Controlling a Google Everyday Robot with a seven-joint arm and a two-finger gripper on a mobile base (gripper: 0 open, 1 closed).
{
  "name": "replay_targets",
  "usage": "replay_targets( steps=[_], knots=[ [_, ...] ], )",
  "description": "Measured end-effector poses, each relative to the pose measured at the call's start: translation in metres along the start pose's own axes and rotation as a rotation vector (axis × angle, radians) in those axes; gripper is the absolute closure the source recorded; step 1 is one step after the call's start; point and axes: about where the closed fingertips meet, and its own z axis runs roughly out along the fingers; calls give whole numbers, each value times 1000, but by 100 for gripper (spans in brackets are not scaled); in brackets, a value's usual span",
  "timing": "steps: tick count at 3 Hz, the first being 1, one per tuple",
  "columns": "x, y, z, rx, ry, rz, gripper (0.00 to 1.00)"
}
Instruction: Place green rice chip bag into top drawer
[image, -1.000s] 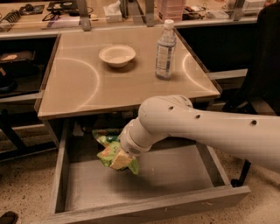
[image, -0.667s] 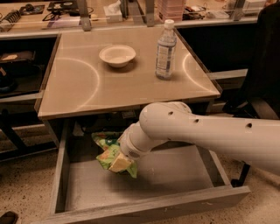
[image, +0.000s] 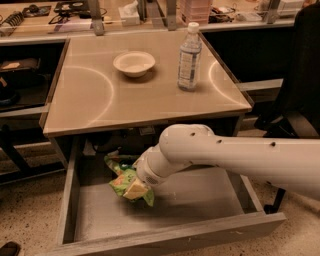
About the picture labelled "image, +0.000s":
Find wooden drawer cabinet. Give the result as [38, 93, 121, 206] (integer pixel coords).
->
[38, 30, 254, 168]

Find black coiled spring object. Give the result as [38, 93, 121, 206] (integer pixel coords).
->
[0, 11, 24, 36]

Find black tray with items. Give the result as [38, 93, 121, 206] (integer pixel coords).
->
[54, 0, 89, 13]

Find green rice chip bag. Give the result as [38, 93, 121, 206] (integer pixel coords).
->
[104, 150, 155, 207]

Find dark shoe tip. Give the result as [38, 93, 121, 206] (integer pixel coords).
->
[0, 242, 20, 256]

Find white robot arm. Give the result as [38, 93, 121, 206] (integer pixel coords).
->
[136, 124, 320, 200]

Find clear plastic water bottle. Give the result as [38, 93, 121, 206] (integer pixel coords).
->
[177, 22, 202, 91]

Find white tissue box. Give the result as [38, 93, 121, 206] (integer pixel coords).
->
[118, 0, 140, 26]

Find white paper bowl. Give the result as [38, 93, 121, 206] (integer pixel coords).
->
[113, 51, 155, 78]

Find grey wooden open drawer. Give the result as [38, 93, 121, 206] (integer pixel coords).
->
[41, 136, 286, 256]

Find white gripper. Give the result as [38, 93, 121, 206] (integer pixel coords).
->
[123, 154, 166, 200]

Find black office chair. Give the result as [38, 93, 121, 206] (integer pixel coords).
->
[253, 3, 320, 211]

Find pink stacked containers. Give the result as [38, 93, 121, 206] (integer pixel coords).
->
[179, 0, 212, 24]

